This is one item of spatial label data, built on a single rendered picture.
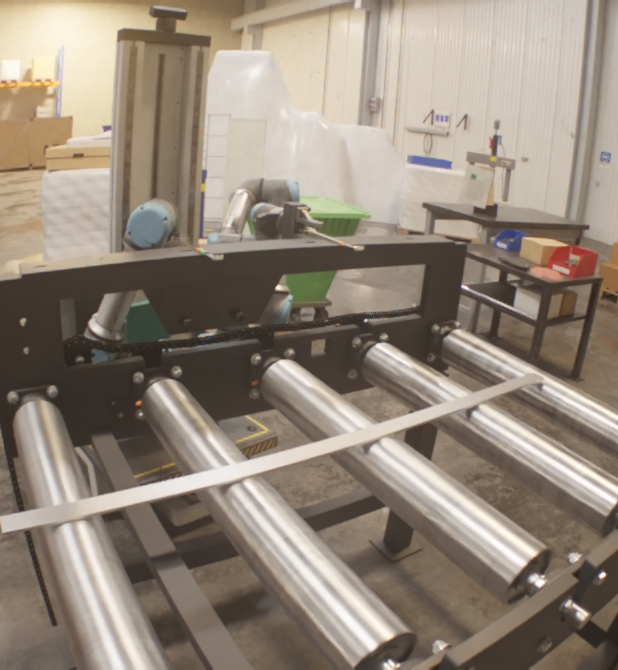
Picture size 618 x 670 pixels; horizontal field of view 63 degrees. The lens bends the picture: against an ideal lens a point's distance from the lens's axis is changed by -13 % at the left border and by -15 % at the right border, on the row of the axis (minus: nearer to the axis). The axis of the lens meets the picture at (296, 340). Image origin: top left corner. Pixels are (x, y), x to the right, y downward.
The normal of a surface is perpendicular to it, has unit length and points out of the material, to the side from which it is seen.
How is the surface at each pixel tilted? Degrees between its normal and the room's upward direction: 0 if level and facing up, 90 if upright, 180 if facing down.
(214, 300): 90
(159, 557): 0
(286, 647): 0
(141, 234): 83
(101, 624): 9
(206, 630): 0
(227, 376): 90
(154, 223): 83
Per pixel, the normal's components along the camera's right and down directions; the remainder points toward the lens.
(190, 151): 0.66, 0.32
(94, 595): -0.06, -0.90
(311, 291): 0.36, 0.53
